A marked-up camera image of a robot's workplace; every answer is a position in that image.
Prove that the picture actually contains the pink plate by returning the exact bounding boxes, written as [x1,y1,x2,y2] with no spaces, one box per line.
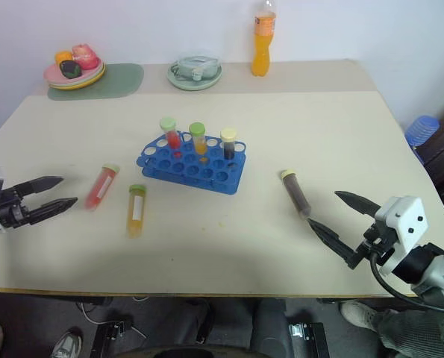
[43,58,104,86]

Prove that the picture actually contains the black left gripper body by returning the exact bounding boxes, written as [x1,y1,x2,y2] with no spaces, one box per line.
[0,185,33,230]

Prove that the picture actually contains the brown liquid tube, yellow cap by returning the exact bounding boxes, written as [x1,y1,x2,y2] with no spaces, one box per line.
[280,169,313,222]

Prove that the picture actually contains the orange soda bottle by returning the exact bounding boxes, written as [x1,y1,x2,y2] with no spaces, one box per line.
[250,0,277,78]

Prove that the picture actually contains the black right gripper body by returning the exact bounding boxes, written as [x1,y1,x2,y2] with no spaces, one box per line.
[353,222,395,268]

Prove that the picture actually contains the green placemat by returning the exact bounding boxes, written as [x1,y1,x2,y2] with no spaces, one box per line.
[46,62,146,102]

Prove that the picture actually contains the yellow plate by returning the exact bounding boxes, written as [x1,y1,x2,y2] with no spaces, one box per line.
[49,63,107,92]

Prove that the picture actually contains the green trouser leg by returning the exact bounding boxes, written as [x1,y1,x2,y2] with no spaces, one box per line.
[377,308,444,358]

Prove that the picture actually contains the blue water jug cap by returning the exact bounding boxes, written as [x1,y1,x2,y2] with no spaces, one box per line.
[404,115,441,151]

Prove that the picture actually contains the clear lidded food container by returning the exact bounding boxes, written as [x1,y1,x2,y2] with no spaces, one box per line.
[169,54,222,81]

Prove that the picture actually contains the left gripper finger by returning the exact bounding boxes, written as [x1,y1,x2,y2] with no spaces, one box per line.
[28,197,79,227]
[14,175,66,197]

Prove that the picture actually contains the red liquid tube, green cap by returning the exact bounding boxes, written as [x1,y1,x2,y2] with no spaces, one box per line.
[159,117,183,151]

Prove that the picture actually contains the blue plastic test tube rack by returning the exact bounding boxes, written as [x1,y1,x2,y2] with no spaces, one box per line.
[135,131,247,196]

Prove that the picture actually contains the red liquid tube, yellow cap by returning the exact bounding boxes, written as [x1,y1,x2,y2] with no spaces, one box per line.
[84,163,121,213]

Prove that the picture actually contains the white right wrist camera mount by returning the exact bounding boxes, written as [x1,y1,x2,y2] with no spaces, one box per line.
[373,195,431,277]

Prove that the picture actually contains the dark wooden furniture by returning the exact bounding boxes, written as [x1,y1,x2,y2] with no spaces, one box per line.
[414,99,444,228]

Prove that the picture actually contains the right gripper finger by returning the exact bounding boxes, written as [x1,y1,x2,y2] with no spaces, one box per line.
[334,190,381,218]
[307,218,359,269]

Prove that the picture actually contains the dark liquid tube, yellow cap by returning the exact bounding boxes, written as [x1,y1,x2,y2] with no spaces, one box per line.
[219,128,239,161]

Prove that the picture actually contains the black and green toy fruit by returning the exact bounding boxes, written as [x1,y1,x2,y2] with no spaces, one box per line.
[58,60,82,80]

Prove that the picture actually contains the orange liquid tube, green cap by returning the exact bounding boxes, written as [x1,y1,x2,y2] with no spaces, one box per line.
[188,122,209,156]
[125,183,148,239]

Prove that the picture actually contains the pink toy apple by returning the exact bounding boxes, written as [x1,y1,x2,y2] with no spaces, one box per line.
[71,43,99,70]

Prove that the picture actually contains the white sneaker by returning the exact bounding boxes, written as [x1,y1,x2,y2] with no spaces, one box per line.
[340,300,386,333]

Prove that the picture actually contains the black metal box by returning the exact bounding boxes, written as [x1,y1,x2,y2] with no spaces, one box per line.
[90,319,134,358]
[287,321,329,358]

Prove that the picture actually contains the white floor cable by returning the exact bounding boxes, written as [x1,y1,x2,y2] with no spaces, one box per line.
[76,301,148,341]

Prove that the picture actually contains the pale green plate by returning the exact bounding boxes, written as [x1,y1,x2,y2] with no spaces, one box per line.
[166,62,224,92]

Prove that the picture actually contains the orange toy fruit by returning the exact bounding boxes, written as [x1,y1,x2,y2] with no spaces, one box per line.
[54,50,74,66]

